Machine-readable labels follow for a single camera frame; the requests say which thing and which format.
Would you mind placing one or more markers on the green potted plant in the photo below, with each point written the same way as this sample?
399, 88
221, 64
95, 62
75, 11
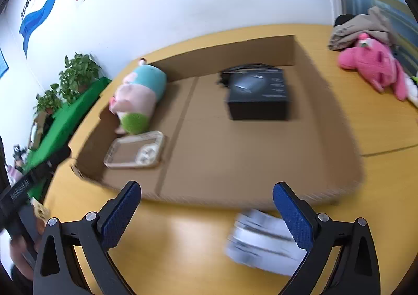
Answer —
79, 73

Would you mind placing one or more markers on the white clear phone case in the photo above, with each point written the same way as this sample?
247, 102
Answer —
136, 151

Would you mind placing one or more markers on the green cloth covered stand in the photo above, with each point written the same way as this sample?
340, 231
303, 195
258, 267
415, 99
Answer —
65, 122

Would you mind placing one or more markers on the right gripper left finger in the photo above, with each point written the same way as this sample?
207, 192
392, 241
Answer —
57, 267

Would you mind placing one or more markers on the brown cardboard box tray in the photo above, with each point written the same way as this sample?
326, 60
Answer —
208, 158

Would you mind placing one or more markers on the person left hand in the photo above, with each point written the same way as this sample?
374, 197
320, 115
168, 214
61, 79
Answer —
17, 248

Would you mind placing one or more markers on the pink and teal pig plush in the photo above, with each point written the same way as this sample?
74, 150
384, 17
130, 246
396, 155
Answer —
135, 99

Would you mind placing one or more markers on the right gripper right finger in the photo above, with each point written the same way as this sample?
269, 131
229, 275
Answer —
355, 270

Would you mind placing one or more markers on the black charger box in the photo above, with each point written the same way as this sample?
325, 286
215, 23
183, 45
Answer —
258, 95

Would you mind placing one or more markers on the pink bear plush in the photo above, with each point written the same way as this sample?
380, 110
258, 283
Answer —
375, 63

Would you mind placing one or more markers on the white panda plush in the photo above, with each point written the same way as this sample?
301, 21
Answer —
412, 89

